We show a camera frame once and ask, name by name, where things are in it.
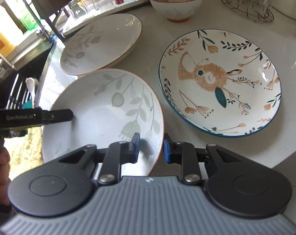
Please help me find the black sink drain rack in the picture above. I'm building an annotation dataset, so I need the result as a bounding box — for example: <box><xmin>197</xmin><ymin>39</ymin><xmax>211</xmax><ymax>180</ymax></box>
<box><xmin>5</xmin><ymin>73</ymin><xmax>38</xmax><ymax>110</ymax></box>

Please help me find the leaf pattern plate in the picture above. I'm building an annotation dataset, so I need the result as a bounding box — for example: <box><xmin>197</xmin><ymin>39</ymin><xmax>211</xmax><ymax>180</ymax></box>
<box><xmin>42</xmin><ymin>69</ymin><xmax>164</xmax><ymax>176</ymax></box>
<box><xmin>60</xmin><ymin>13</ymin><xmax>143</xmax><ymax>76</ymax></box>

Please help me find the person left hand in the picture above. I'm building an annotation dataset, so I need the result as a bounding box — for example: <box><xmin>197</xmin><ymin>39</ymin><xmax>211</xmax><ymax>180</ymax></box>
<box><xmin>0</xmin><ymin>147</ymin><xmax>11</xmax><ymax>206</ymax></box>

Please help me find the black dish rack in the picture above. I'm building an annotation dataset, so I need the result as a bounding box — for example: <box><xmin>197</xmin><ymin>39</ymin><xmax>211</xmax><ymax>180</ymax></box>
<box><xmin>32</xmin><ymin>0</ymin><xmax>150</xmax><ymax>41</ymax></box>

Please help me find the orange detergent bottle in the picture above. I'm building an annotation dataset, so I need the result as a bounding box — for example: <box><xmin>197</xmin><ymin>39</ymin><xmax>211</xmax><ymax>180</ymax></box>
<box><xmin>0</xmin><ymin>6</ymin><xmax>23</xmax><ymax>57</ymax></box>

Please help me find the rabbit floral pattern plate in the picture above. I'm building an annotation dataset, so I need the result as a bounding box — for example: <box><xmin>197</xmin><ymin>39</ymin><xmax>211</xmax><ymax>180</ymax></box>
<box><xmin>158</xmin><ymin>29</ymin><xmax>282</xmax><ymax>138</ymax></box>

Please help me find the white dish brush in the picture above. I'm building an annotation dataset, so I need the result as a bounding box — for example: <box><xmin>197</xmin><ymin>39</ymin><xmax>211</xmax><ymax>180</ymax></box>
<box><xmin>25</xmin><ymin>78</ymin><xmax>39</xmax><ymax>106</ymax></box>

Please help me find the yellow dish cloth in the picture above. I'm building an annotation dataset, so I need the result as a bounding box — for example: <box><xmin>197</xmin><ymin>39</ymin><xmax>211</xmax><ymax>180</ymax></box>
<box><xmin>5</xmin><ymin>127</ymin><xmax>43</xmax><ymax>180</ymax></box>

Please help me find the small chrome faucet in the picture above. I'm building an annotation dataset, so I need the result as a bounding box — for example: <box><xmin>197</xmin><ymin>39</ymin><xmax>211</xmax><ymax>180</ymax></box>
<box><xmin>0</xmin><ymin>0</ymin><xmax>52</xmax><ymax>41</ymax></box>

